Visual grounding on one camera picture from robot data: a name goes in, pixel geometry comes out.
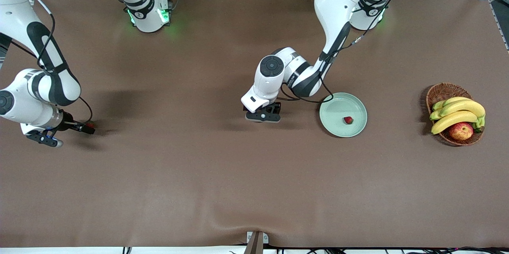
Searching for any light green plate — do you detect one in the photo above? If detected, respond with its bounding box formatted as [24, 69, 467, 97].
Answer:
[319, 92, 368, 138]

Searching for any brown table mat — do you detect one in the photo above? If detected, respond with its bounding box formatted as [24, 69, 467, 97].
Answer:
[0, 0, 509, 248]

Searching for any brown wicker basket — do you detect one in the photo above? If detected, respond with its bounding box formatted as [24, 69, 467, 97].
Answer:
[425, 83, 485, 146]

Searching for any small greenish yellow banana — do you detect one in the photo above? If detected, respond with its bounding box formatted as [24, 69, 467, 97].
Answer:
[432, 97, 472, 111]

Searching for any red apple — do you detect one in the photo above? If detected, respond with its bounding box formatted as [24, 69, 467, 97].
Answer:
[449, 122, 474, 141]

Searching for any large yellow banana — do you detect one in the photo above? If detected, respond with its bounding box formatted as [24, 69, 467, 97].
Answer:
[429, 99, 486, 122]

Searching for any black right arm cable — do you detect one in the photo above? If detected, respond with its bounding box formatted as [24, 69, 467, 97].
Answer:
[16, 0, 101, 124]

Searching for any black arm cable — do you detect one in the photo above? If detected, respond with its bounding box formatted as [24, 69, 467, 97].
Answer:
[16, 0, 101, 124]
[278, 0, 402, 104]

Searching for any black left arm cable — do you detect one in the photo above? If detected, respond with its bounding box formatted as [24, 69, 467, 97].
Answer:
[278, 0, 402, 104]

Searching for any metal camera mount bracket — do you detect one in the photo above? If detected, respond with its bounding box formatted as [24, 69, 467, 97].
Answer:
[247, 231, 269, 254]

